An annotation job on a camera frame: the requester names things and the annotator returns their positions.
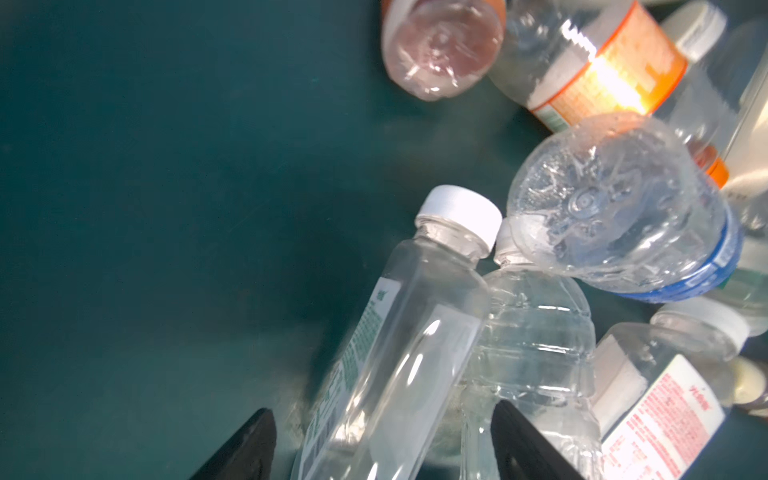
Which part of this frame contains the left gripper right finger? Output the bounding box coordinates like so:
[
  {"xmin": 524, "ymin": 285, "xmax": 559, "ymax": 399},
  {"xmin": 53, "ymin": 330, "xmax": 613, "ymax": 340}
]
[{"xmin": 490, "ymin": 400, "xmax": 584, "ymax": 480}]

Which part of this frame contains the brown Nescafe coffee bottle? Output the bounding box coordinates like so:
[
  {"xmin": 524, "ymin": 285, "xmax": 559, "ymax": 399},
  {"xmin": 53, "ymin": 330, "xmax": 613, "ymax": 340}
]
[{"xmin": 380, "ymin": 0, "xmax": 507, "ymax": 101}]

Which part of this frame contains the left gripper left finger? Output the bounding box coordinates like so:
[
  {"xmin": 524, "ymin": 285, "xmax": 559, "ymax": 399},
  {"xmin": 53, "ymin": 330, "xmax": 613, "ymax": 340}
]
[{"xmin": 190, "ymin": 408, "xmax": 277, "ymax": 480}]

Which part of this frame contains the blue label clear bottle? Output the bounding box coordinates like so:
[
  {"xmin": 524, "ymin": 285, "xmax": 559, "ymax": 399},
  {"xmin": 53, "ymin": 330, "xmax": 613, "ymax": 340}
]
[{"xmin": 496, "ymin": 111, "xmax": 744, "ymax": 304}]

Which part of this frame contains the clear bottle green text label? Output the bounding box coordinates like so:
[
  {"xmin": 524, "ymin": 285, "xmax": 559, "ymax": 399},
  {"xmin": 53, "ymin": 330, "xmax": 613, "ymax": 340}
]
[{"xmin": 292, "ymin": 185, "xmax": 502, "ymax": 479}]

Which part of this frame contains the pink label square bottle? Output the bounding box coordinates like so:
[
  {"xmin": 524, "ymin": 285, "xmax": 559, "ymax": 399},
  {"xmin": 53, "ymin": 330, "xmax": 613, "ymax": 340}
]
[{"xmin": 590, "ymin": 297, "xmax": 750, "ymax": 480}]

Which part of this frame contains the clear bottle white label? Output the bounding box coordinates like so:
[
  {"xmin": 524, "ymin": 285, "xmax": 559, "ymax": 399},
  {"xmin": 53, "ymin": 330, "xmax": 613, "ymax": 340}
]
[{"xmin": 662, "ymin": 1, "xmax": 767, "ymax": 336}]

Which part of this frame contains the orange label clear bottle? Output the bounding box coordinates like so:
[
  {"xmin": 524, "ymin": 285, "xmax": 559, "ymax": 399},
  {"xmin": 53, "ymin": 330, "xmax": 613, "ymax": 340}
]
[{"xmin": 489, "ymin": 1, "xmax": 733, "ymax": 136}]

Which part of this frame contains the clear ribbed water bottle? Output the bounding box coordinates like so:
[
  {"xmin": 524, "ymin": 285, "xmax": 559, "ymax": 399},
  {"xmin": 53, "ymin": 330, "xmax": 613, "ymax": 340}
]
[{"xmin": 425, "ymin": 219, "xmax": 603, "ymax": 479}]

